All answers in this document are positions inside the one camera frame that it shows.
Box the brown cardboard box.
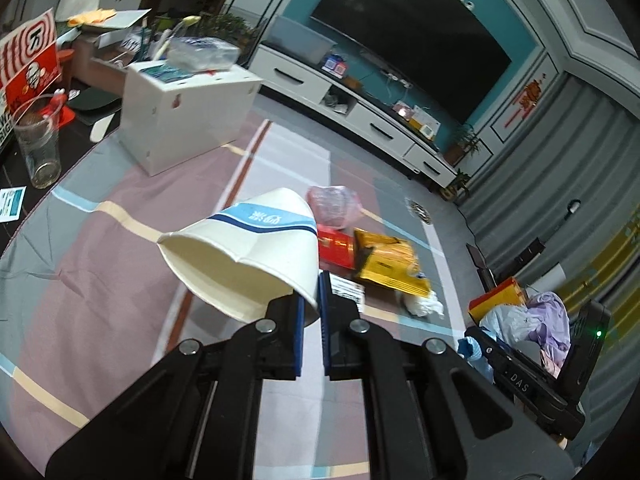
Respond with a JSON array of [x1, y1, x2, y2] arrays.
[[72, 30, 151, 96]]

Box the clear plastic cup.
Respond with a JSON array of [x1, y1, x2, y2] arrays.
[[11, 95, 62, 190]]

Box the small code stand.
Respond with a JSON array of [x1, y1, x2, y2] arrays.
[[322, 52, 348, 78]]

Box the pink translucent plastic bag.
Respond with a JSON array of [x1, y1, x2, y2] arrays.
[[306, 185, 365, 231]]

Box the potted plant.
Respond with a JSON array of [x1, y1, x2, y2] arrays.
[[445, 125, 481, 166], [440, 170, 473, 203]]

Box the grey-blue storage bin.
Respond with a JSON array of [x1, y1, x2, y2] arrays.
[[267, 15, 337, 65]]

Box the red wall decoration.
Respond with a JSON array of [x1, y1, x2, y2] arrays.
[[502, 77, 548, 131]]

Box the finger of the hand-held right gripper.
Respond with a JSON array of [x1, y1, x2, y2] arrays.
[[465, 326, 566, 406]]

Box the white blue striped paper cup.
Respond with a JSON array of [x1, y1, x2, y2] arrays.
[[156, 187, 321, 326]]

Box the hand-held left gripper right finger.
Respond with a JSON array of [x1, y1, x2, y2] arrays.
[[317, 271, 578, 480]]

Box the red white sign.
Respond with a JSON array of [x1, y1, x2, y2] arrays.
[[0, 7, 63, 111]]

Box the black television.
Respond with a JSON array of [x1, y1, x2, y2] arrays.
[[310, 0, 513, 123]]

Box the red snack packet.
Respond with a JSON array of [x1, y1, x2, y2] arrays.
[[316, 225, 358, 271]]

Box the white crumpled tissue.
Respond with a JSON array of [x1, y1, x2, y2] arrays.
[[400, 290, 446, 317]]

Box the green houseplants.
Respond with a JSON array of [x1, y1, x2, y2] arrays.
[[200, 10, 261, 56]]

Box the small teal white card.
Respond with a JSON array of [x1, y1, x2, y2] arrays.
[[0, 186, 27, 223]]

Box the pale plastic bag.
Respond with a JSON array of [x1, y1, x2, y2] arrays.
[[477, 305, 543, 346]]

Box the purple plastic bag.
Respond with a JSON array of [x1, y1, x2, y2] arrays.
[[525, 291, 572, 376]]

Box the yellow snack packet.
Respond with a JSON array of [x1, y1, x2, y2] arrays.
[[352, 227, 432, 298]]

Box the round floor drain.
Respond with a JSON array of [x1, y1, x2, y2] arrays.
[[406, 199, 433, 225]]

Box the yellow cloth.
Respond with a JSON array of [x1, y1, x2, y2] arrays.
[[67, 8, 118, 28]]

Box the desk calendar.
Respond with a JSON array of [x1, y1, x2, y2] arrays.
[[410, 107, 441, 141]]

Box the teal printed card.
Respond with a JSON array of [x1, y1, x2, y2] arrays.
[[141, 62, 193, 83]]

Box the grey curtain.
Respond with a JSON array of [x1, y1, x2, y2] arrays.
[[460, 70, 640, 461]]

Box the red figurine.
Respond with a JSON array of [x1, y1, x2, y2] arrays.
[[42, 89, 76, 128]]

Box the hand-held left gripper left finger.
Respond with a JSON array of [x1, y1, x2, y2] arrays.
[[45, 294, 307, 480]]

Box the white television cabinet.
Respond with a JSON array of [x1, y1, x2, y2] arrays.
[[248, 42, 458, 181]]

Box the white box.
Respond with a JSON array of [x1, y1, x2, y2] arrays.
[[119, 57, 263, 177]]

